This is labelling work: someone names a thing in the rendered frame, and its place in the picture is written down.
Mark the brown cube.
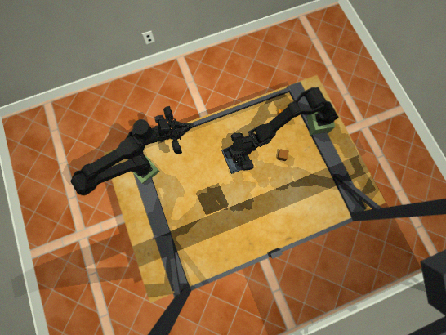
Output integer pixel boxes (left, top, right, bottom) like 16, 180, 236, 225
277, 149, 288, 161

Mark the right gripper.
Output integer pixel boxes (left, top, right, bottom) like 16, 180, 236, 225
231, 133, 256, 171

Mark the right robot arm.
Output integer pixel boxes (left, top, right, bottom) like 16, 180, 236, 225
228, 87, 338, 160

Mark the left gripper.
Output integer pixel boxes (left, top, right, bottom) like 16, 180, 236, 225
154, 106, 194, 154

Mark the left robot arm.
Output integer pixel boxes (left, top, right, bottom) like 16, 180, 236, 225
70, 115, 170, 195

